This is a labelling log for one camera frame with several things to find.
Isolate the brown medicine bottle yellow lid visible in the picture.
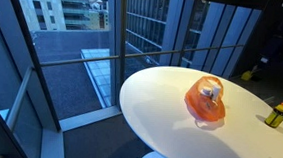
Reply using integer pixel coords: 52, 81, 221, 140
263, 101, 283, 129

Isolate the white plastic bottle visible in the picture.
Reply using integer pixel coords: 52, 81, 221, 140
210, 83, 222, 103

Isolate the vertical window mullion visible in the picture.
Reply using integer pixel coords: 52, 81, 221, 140
114, 0, 131, 86

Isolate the horizontal metal window railing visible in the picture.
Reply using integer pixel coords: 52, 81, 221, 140
39, 30, 246, 81

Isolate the orange plastic bag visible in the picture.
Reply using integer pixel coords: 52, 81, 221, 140
181, 74, 230, 130

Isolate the yellow object on floor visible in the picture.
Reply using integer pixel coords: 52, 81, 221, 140
241, 69, 254, 82

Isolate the slanted grey handrail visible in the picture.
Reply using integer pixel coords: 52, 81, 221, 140
5, 65, 34, 132

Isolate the dark diagonal window frame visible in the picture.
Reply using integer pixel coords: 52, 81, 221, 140
0, 0, 71, 131

